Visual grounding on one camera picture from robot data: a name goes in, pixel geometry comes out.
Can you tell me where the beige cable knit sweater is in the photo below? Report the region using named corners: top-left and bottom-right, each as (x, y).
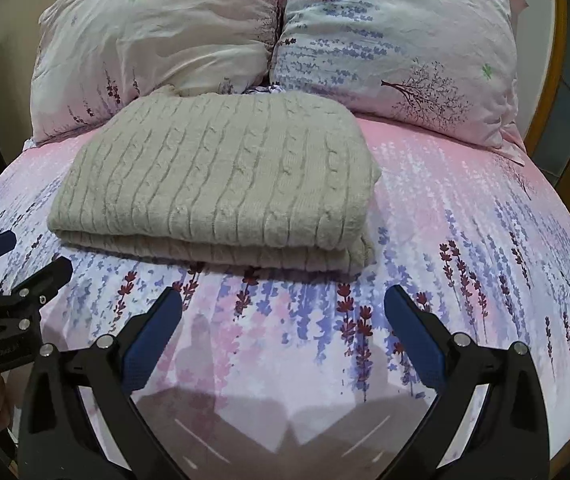
top-left (48, 87), bottom-right (379, 274)

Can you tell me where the pink floral bed sheet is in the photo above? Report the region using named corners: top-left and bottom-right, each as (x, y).
top-left (0, 120), bottom-right (570, 479)

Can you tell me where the left pink floral pillow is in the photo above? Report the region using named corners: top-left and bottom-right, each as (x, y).
top-left (30, 0), bottom-right (282, 144)

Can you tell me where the right blue floral pillow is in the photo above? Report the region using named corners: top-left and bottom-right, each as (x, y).
top-left (269, 0), bottom-right (526, 162)

